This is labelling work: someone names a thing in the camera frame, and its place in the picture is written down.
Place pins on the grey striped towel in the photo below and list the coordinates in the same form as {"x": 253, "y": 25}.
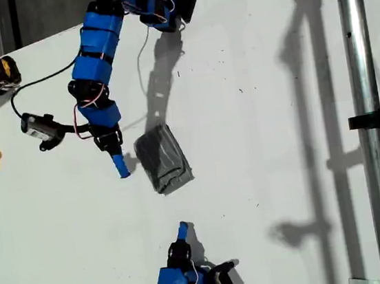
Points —
{"x": 164, "y": 159}

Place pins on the steel post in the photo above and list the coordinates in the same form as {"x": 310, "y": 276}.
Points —
{"x": 370, "y": 127}

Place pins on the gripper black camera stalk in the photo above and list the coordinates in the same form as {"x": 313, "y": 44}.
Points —
{"x": 67, "y": 129}

